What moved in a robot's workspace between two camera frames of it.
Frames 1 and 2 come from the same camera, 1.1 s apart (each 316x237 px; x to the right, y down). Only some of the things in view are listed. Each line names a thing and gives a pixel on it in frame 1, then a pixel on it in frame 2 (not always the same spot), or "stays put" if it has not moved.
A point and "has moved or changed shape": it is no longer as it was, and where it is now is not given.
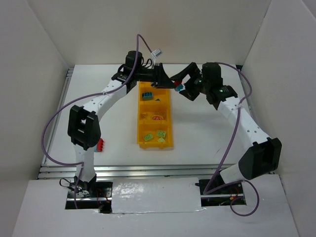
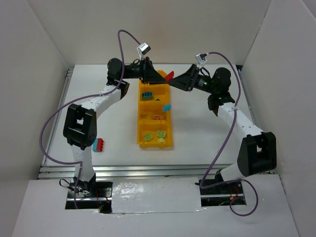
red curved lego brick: [177, 83] has moved or changed shape
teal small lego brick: [179, 87] -> [167, 107]
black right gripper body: [194, 74] stays put
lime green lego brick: [161, 133] stays put
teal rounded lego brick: [147, 96] stays put
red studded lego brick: [99, 145] stays put
